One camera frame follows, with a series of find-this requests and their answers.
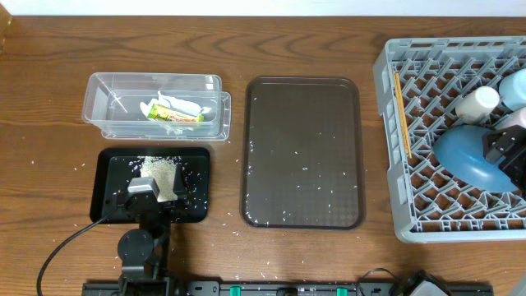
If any pink plastic cup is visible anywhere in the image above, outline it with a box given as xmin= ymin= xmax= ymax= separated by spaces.
xmin=495 ymin=108 xmax=526 ymax=130

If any dark blue plate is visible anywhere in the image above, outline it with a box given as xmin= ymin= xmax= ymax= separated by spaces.
xmin=432 ymin=125 xmax=518 ymax=192

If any white plastic cup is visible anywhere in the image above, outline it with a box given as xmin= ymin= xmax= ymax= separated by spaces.
xmin=455 ymin=86 xmax=500 ymax=124

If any light blue bowl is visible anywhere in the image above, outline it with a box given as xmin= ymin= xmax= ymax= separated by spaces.
xmin=499 ymin=69 xmax=526 ymax=111

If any green yellow snack wrapper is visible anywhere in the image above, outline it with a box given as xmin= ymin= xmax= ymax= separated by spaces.
xmin=147 ymin=104 xmax=204 ymax=123

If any wooden chopstick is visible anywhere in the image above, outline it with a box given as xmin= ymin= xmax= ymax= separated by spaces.
xmin=393 ymin=72 xmax=411 ymax=157
xmin=394 ymin=72 xmax=413 ymax=159

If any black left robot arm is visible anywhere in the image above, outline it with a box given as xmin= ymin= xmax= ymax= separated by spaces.
xmin=117 ymin=177 xmax=186 ymax=296

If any grey dishwasher rack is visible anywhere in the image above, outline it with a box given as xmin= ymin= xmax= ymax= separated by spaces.
xmin=373 ymin=36 xmax=525 ymax=243

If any pile of white rice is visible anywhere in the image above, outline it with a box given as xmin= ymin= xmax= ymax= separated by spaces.
xmin=140 ymin=156 xmax=178 ymax=202

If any black plastic bin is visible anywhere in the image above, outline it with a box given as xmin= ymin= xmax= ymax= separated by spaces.
xmin=90 ymin=146 xmax=210 ymax=224

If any clear plastic container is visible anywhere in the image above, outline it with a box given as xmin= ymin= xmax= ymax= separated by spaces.
xmin=82 ymin=72 xmax=231 ymax=141

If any dark brown serving tray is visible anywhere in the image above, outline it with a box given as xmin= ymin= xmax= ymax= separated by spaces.
xmin=240 ymin=76 xmax=366 ymax=230

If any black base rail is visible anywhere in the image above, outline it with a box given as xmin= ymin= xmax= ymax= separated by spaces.
xmin=81 ymin=280 xmax=494 ymax=296

